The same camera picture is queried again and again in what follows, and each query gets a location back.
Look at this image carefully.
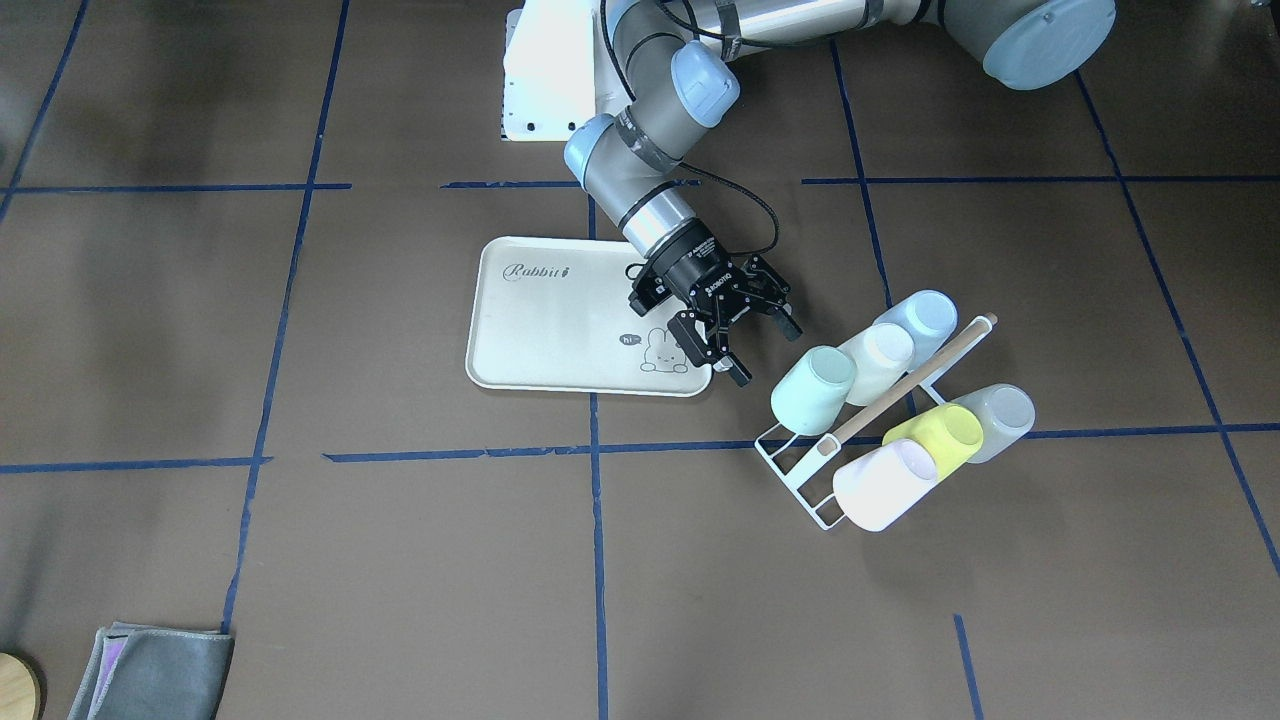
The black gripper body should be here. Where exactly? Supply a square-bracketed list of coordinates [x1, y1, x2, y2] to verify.
[628, 222, 764, 325]

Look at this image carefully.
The cream rabbit tray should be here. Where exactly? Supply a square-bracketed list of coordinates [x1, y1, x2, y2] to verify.
[465, 236, 712, 397]

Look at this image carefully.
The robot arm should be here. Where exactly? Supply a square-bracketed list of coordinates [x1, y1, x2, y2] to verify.
[564, 1, 1117, 386]

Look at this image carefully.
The mint green cup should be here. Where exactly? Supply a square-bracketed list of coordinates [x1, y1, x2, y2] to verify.
[771, 345, 858, 436]

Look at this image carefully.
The cream white cup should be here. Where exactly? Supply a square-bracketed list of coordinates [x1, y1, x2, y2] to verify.
[837, 322, 915, 407]

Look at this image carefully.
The light blue cup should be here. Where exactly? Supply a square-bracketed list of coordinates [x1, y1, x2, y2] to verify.
[874, 290, 957, 373]

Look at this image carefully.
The pink cup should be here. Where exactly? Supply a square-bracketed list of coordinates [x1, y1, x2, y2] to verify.
[833, 438, 940, 532]

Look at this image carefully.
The yellow cup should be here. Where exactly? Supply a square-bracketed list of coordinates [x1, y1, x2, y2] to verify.
[882, 402, 984, 482]

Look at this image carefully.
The grey cup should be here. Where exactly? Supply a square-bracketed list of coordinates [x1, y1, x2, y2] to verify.
[954, 383, 1036, 464]

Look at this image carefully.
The grey folded cloth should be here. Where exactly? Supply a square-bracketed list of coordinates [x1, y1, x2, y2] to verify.
[68, 621, 234, 719]

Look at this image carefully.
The wooden mug tree stand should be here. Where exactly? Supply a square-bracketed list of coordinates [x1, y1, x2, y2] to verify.
[1, 653, 44, 720]

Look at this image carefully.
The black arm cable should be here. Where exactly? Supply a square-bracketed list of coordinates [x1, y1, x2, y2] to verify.
[600, 0, 781, 259]

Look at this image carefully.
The white wire cup rack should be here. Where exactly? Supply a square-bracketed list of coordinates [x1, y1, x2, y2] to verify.
[753, 313, 998, 530]

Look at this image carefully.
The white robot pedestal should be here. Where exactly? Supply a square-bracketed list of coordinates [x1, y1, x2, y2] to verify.
[500, 0, 681, 142]

